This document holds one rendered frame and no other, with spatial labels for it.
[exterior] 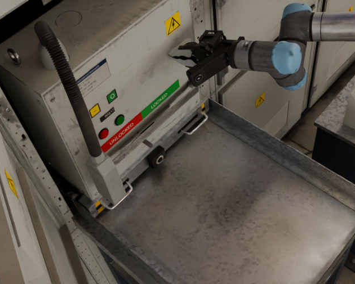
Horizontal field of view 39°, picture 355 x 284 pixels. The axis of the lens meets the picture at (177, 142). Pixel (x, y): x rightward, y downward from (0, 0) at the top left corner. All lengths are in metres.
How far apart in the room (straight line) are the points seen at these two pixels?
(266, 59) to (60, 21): 0.52
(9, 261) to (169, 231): 0.84
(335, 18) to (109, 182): 0.70
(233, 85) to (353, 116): 0.44
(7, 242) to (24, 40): 0.68
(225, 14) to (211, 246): 0.71
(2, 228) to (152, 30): 0.74
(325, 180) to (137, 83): 0.64
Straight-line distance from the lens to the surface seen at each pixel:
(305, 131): 2.77
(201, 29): 1.58
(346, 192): 1.56
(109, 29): 1.25
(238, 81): 1.91
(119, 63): 1.27
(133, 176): 1.56
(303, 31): 1.35
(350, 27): 1.33
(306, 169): 1.59
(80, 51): 1.21
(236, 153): 1.62
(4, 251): 0.72
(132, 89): 1.35
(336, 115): 1.87
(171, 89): 1.49
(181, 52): 1.35
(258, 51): 1.24
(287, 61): 1.21
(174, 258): 1.46
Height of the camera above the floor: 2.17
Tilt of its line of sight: 53 degrees down
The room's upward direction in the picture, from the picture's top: 10 degrees counter-clockwise
